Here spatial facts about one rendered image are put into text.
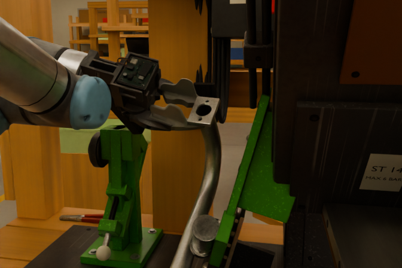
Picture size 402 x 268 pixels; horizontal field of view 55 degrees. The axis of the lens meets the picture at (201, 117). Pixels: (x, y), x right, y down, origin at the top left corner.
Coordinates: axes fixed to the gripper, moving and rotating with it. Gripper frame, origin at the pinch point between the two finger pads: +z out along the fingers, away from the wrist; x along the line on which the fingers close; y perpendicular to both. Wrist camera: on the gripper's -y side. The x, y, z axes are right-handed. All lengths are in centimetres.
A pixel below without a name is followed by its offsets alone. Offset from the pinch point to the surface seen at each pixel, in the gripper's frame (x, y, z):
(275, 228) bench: 1.3, -42.3, 21.6
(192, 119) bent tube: -2.2, 2.1, -0.8
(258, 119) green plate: -6.3, 13.2, 9.0
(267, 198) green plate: -12.7, 5.1, 13.3
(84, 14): 654, -685, -516
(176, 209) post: -3.6, -37.6, -3.2
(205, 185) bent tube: -7.2, -9.9, 3.7
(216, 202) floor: 91, -268, -1
